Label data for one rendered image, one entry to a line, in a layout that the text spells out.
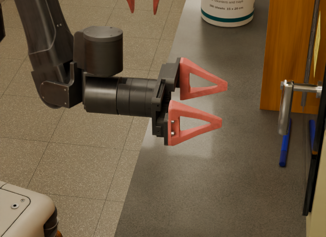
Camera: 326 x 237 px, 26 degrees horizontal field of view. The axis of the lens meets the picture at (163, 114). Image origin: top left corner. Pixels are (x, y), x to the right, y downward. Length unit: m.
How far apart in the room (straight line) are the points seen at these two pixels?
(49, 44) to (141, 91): 0.16
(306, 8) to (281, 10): 0.04
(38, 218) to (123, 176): 0.61
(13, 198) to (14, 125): 0.84
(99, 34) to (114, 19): 2.77
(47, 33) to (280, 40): 0.47
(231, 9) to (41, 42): 0.71
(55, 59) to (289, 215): 0.45
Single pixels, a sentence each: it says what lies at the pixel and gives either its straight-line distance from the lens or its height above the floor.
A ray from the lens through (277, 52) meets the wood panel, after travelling 1.34.
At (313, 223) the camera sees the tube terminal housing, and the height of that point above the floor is 1.00.
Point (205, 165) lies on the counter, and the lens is 1.26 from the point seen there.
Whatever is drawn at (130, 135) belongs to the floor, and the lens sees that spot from 2.91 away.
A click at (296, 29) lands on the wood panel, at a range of 1.32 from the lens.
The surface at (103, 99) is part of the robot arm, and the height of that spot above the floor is 1.16.
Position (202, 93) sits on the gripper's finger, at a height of 1.14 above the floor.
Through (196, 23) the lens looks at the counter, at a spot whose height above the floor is 0.94.
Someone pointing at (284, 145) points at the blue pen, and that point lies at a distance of 1.31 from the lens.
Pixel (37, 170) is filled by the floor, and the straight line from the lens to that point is 2.77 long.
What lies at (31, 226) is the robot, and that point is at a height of 0.26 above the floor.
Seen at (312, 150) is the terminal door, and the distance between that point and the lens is 1.02.
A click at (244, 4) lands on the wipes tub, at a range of 1.68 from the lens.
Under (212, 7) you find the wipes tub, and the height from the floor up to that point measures 0.99.
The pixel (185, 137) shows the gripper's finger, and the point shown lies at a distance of 1.00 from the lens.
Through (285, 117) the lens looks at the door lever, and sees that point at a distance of 1.03.
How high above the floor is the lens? 1.74
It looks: 35 degrees down
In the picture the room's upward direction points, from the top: straight up
